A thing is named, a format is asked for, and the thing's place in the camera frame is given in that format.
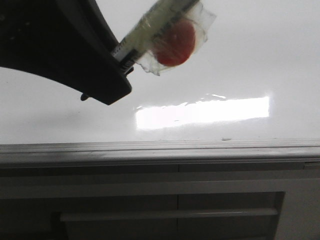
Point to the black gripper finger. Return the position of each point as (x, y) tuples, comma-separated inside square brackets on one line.
[(66, 41)]

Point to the white whiteboard marker pen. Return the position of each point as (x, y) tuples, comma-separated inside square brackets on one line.
[(151, 26)]

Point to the red round magnet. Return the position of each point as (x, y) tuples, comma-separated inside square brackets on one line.
[(176, 45)]

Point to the white whiteboard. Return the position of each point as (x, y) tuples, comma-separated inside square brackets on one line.
[(256, 77)]

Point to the grey cabinet with louvres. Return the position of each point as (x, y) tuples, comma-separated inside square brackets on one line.
[(222, 201)]

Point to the grey aluminium whiteboard frame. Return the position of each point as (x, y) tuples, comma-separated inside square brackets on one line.
[(170, 152)]

